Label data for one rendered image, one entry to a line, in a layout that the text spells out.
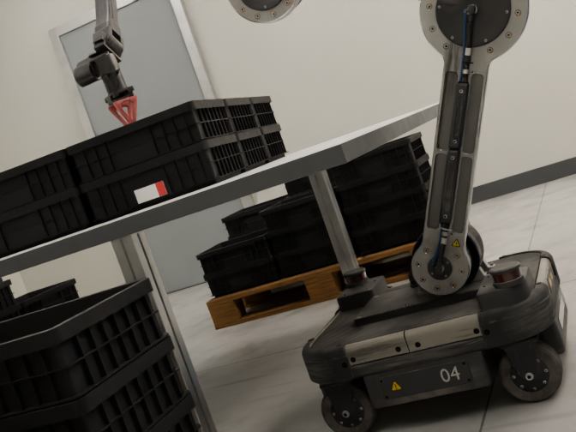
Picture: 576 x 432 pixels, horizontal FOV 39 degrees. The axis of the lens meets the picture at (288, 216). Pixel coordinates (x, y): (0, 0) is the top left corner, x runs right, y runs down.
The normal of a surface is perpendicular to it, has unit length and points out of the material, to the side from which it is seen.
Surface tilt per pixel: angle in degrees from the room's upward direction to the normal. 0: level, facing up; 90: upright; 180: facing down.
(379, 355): 90
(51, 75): 90
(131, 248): 90
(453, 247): 90
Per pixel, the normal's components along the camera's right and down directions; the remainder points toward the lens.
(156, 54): -0.33, 0.19
